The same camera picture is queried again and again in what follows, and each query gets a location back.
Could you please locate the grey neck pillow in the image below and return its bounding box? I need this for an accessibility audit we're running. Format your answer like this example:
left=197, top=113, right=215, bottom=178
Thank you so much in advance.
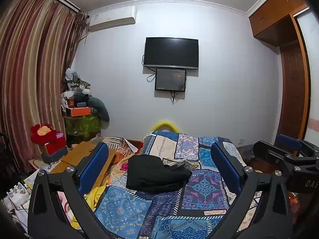
left=88, top=96, right=110, bottom=129

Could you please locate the orange box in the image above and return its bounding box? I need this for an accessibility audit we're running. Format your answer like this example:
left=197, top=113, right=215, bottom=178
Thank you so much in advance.
left=70, top=107, right=91, bottom=117

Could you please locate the yellow pillow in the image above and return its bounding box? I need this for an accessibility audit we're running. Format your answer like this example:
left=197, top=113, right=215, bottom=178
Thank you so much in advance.
left=150, top=120, right=180, bottom=133

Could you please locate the red plush toy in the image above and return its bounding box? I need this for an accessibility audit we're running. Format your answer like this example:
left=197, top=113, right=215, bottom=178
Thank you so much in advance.
left=30, top=124, right=67, bottom=155

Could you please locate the black wall television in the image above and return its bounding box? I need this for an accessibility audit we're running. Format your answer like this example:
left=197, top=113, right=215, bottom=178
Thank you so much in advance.
left=144, top=37, right=199, bottom=70

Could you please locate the striped red curtain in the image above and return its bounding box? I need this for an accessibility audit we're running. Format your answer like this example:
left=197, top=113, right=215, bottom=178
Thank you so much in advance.
left=1, top=0, right=87, bottom=173

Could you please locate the small wall monitor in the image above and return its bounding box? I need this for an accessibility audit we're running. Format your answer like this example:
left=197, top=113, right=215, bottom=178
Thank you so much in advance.
left=155, top=69, right=187, bottom=92

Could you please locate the white air conditioner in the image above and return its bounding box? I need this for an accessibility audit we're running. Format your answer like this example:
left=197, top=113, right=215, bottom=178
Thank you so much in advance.
left=89, top=5, right=137, bottom=32

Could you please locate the green patterned box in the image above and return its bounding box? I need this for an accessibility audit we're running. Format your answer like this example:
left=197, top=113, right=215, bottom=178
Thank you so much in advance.
left=64, top=114, right=102, bottom=145

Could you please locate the black zip hoodie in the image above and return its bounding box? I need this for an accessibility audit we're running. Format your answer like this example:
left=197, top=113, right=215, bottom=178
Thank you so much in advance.
left=126, top=155, right=192, bottom=194

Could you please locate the clutter pile on box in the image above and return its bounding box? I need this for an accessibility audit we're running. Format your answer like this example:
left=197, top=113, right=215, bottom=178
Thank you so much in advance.
left=61, top=68, right=91, bottom=113

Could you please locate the wooden wardrobe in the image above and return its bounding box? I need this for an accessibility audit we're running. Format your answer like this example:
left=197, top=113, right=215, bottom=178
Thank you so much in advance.
left=247, top=0, right=311, bottom=140

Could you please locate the blue patchwork bedspread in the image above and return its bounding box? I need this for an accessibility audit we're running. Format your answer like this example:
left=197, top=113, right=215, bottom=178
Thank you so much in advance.
left=93, top=130, right=265, bottom=239

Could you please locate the yellow cloth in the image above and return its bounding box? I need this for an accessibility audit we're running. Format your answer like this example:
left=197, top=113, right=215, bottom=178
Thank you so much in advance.
left=71, top=186, right=106, bottom=229

